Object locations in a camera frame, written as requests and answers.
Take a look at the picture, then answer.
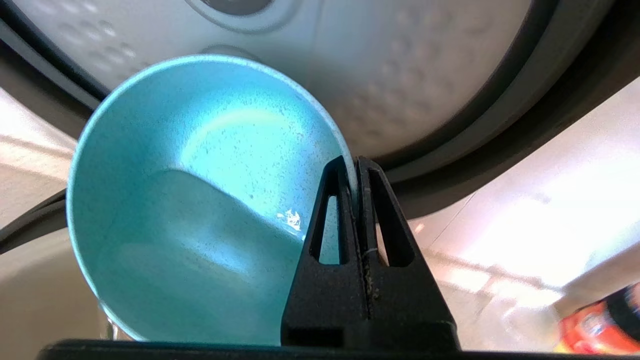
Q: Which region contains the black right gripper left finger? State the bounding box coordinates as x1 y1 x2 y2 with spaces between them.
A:
281 155 370 347

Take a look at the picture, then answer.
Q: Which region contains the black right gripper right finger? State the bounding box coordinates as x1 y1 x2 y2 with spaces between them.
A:
344 157 460 351

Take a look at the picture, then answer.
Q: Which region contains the blue bowl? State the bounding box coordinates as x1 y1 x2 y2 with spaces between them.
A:
66 54 358 347

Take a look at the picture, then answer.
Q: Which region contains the yellow orange detergent bottle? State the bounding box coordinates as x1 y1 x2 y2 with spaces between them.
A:
554 282 640 355

